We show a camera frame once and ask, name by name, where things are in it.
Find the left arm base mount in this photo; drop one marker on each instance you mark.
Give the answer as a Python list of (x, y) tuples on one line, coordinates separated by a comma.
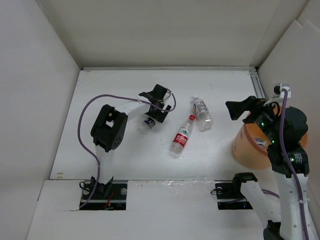
[(111, 196)]

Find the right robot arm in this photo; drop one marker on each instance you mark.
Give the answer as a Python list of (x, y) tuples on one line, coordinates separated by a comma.
[(293, 221)]

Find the orange plastic bin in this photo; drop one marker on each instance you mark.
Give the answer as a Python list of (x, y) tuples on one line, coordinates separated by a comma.
[(250, 150)]

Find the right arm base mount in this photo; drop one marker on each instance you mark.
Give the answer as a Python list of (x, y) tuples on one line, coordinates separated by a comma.
[(228, 192)]

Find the aluminium rail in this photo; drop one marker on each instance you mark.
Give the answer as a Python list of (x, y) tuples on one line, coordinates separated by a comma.
[(257, 86)]

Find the pepsi label clear bottle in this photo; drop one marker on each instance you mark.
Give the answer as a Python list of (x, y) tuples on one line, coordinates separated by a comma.
[(145, 125)]

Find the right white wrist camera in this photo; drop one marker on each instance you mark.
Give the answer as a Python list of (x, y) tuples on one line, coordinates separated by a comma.
[(279, 90)]

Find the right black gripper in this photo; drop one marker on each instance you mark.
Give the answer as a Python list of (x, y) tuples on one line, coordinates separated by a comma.
[(236, 108)]

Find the red label clear bottle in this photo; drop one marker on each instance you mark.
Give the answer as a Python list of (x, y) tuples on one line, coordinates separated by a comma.
[(182, 136)]

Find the clear water bottle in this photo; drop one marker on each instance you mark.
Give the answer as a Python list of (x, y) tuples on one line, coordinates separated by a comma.
[(202, 113), (262, 143)]

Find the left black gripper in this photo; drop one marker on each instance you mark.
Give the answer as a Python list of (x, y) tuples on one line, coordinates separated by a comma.
[(159, 116)]

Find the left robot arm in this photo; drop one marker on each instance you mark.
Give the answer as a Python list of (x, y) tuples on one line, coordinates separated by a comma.
[(109, 128)]

